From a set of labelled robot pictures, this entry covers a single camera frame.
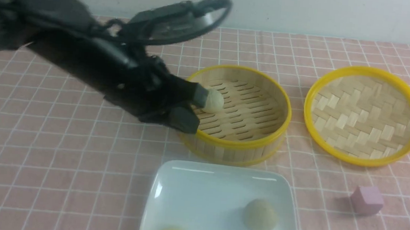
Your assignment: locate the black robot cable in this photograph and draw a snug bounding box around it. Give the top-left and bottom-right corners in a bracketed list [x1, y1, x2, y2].
[95, 0, 234, 54]

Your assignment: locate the pale steamed bun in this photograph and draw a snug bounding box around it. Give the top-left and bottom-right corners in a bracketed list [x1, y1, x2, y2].
[242, 198, 278, 230]
[202, 89, 225, 114]

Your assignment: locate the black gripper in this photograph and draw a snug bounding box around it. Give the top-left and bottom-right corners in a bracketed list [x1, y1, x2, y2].
[104, 50, 209, 135]

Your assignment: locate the white square plate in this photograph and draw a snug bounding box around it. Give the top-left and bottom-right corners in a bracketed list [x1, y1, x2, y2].
[139, 160, 297, 230]

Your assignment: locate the woven bamboo steamer lid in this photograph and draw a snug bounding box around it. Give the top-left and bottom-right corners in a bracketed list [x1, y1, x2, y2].
[303, 66, 410, 167]

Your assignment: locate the pink cube block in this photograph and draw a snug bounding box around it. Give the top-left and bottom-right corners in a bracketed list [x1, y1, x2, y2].
[350, 186, 384, 215]

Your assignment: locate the pink checkered tablecloth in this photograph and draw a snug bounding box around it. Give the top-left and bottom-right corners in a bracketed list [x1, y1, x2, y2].
[0, 28, 410, 230]

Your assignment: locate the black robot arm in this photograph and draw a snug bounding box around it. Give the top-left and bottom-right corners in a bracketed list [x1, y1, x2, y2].
[0, 0, 233, 134]

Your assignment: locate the bamboo steamer basket yellow rim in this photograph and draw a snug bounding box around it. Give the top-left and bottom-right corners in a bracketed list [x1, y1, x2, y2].
[179, 65, 292, 166]

